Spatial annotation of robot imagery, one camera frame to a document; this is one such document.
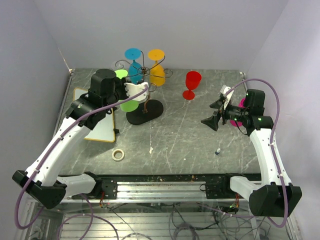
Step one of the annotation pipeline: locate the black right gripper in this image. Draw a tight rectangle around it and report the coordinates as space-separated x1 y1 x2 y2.
201 98 249 131

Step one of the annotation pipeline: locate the pink plastic wine glass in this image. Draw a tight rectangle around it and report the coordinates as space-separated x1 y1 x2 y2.
229 98 245 127

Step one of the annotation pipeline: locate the red plastic wine glass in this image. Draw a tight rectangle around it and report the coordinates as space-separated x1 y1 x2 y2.
182 71 202 101

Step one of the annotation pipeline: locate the orange plastic wine glass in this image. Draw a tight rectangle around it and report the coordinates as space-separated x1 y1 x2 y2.
148 49 166 87

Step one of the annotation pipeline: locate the green plastic wine glass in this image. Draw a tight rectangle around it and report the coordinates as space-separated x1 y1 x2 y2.
115 69 139 113

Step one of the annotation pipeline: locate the blue plastic wine glass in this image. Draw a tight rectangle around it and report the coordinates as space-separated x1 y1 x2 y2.
124 48 143 85

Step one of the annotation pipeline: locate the clear wine glass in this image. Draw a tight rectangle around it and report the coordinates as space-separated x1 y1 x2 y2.
109 60 128 71

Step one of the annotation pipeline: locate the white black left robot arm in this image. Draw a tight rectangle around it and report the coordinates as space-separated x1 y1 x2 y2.
12 69 127 210

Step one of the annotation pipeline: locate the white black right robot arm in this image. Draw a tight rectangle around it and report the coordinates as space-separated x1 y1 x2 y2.
201 85 302 218

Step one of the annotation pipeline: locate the small blue-capped bottle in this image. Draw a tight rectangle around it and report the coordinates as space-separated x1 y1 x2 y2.
215 148 221 155

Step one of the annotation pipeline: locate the masking tape roll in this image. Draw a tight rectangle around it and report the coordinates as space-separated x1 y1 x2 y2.
111 148 125 162

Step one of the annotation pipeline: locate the yellow-framed whiteboard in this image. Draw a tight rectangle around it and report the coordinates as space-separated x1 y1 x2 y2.
72 87 116 144

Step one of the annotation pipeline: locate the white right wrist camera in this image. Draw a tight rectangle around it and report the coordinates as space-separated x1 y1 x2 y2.
220 85 235 110

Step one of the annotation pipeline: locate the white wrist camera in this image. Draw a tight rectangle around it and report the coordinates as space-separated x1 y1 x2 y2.
124 82 149 102
220 85 235 110

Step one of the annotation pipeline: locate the copper wire wine glass rack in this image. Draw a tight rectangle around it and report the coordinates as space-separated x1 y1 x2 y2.
121 50 173 126

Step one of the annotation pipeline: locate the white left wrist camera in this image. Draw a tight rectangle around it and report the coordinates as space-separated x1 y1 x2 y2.
124 82 149 102

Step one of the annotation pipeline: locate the aluminium mounting rail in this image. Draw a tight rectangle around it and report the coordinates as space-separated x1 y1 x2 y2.
59 174 266 203

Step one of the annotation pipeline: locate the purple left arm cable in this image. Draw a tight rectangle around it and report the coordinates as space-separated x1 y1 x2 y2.
14 83 150 240

